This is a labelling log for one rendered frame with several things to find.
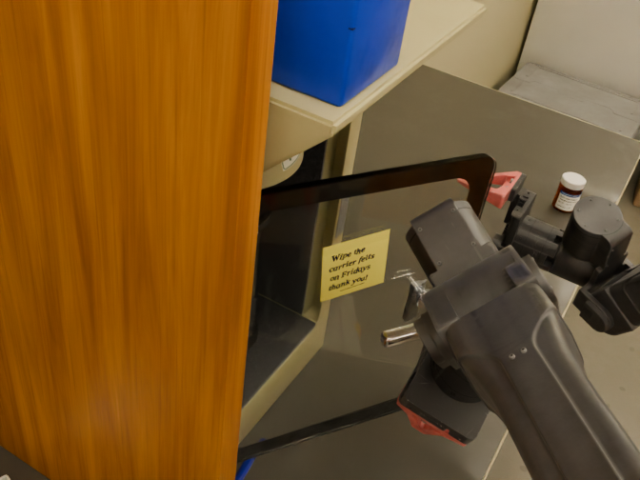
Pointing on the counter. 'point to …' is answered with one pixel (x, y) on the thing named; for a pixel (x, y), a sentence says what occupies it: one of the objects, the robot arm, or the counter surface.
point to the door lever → (401, 332)
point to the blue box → (336, 45)
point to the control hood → (432, 25)
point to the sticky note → (353, 265)
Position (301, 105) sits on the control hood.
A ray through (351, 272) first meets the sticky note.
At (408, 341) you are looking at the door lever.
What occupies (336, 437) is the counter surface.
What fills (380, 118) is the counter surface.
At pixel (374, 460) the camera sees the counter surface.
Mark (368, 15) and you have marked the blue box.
